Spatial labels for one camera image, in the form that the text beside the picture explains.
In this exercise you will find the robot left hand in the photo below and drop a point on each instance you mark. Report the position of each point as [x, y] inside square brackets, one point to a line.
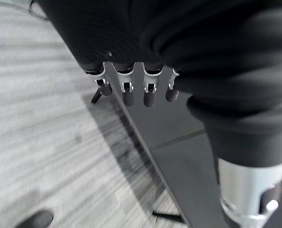
[155, 31]

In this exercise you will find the black table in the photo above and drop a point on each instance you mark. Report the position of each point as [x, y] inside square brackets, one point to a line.
[178, 166]

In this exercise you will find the robot dark foot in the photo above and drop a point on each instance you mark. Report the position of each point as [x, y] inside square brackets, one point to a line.
[36, 219]

